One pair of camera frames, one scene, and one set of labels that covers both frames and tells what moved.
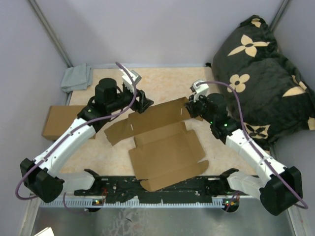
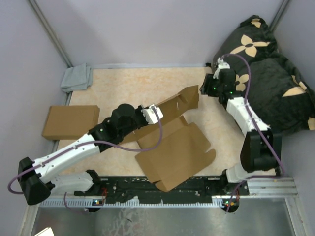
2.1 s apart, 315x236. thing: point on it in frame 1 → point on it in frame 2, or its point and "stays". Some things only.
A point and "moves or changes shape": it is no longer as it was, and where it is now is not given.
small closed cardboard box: x=59 y=119 stays
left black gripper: x=144 y=103 → x=138 y=110
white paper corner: x=47 y=231 stays
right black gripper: x=191 y=104 → x=205 y=88
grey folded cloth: x=77 y=77 stays
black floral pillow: x=275 y=102 stays
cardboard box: x=165 y=153 moves or changes shape
